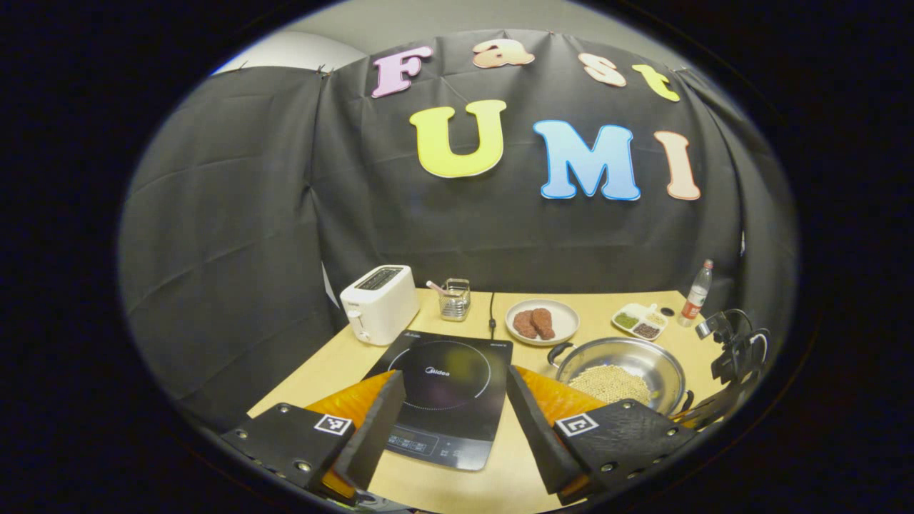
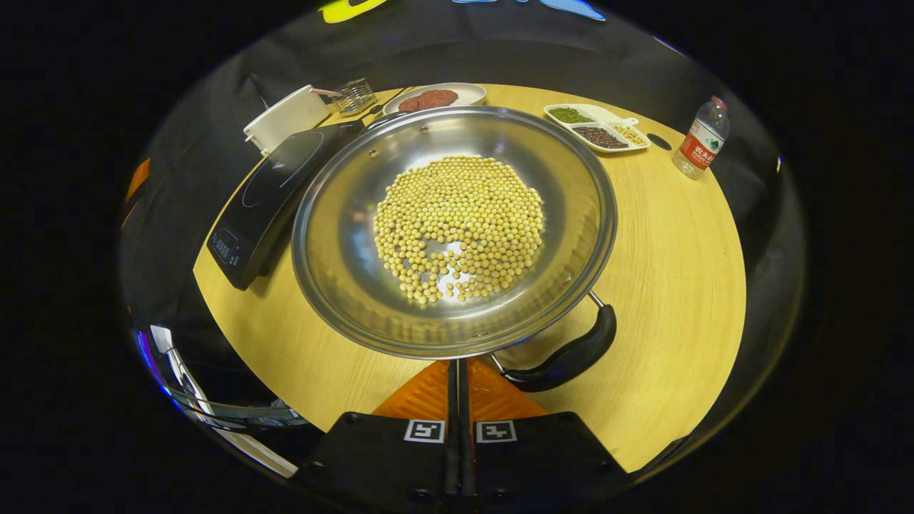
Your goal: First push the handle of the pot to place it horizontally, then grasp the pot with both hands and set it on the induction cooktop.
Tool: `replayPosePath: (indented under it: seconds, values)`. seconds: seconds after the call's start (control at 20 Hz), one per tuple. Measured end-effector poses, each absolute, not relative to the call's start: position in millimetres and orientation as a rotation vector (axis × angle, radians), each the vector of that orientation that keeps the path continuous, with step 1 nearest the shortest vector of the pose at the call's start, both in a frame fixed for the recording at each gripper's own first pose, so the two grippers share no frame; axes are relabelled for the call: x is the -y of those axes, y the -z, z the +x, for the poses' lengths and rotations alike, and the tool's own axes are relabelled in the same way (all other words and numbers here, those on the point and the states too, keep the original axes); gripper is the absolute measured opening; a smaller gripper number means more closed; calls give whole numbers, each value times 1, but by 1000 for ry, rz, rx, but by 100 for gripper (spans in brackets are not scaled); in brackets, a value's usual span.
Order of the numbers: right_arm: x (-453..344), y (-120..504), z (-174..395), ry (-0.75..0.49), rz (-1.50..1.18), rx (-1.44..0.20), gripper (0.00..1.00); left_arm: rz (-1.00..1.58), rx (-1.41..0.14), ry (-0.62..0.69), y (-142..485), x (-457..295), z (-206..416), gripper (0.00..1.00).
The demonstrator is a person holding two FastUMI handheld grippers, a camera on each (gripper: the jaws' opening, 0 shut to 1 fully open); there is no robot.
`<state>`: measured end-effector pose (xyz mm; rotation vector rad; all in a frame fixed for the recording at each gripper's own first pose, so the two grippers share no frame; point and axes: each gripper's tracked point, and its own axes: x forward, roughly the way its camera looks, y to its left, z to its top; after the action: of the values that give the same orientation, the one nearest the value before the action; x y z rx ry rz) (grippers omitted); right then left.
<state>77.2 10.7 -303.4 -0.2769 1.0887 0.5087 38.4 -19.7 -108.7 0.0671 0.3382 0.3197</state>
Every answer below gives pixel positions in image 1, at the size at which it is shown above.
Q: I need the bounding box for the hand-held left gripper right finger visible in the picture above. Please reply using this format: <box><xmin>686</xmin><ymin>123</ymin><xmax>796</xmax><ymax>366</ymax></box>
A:
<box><xmin>506</xmin><ymin>364</ymin><xmax>700</xmax><ymax>504</ymax></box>

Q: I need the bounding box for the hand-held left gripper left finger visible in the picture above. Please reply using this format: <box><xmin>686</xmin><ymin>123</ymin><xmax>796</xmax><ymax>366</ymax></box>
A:
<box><xmin>220</xmin><ymin>369</ymin><xmax>406</xmax><ymax>500</ymax></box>

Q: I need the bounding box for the black induction cooktop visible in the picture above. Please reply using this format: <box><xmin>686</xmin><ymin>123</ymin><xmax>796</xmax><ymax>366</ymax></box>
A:
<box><xmin>363</xmin><ymin>330</ymin><xmax>513</xmax><ymax>472</ymax></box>

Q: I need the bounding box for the steel pot with black handles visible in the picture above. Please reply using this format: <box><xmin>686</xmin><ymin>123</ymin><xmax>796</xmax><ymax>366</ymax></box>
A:
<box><xmin>546</xmin><ymin>337</ymin><xmax>695</xmax><ymax>418</ymax></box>

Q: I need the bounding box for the clear plastic water bottle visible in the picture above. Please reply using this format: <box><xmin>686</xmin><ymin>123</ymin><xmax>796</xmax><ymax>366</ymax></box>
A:
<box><xmin>678</xmin><ymin>259</ymin><xmax>714</xmax><ymax>328</ymax></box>

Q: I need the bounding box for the pile of soybeans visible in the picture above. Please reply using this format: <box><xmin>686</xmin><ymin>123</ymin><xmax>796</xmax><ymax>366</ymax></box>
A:
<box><xmin>568</xmin><ymin>364</ymin><xmax>652</xmax><ymax>406</ymax></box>

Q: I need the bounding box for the white compartment dish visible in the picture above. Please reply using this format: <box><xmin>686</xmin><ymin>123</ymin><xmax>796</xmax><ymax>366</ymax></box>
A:
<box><xmin>611</xmin><ymin>303</ymin><xmax>669</xmax><ymax>341</ymax></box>

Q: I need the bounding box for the white round plate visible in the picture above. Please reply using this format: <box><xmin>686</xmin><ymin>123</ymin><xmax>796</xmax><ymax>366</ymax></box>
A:
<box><xmin>505</xmin><ymin>298</ymin><xmax>580</xmax><ymax>347</ymax></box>

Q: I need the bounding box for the white toaster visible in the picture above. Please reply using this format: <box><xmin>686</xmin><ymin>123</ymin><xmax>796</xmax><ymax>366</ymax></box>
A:
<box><xmin>339</xmin><ymin>265</ymin><xmax>421</xmax><ymax>347</ymax></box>

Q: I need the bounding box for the wire mesh basket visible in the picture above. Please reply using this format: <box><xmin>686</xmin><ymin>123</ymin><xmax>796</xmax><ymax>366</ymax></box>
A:
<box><xmin>438</xmin><ymin>278</ymin><xmax>472</xmax><ymax>323</ymax></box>

